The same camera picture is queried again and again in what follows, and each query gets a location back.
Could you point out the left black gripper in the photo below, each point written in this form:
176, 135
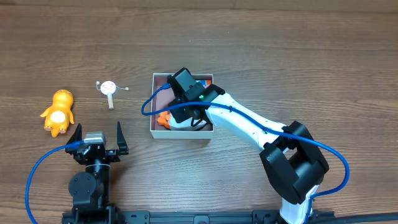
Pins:
97, 153

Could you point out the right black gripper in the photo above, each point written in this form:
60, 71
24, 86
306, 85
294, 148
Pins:
179, 114

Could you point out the white plush duck orange feet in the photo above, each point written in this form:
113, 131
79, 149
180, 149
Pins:
167, 120

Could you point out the colourful puzzle cube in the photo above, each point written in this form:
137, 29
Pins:
205, 83

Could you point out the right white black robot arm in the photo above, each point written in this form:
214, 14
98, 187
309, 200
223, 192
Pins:
294, 163

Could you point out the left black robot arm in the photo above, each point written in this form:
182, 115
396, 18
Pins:
90, 188

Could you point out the orange plastic cat figure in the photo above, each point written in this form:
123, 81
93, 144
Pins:
59, 115

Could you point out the white wooden rattle drum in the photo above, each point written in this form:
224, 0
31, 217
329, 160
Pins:
109, 88

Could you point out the black mounting rail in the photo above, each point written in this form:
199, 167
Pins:
254, 217

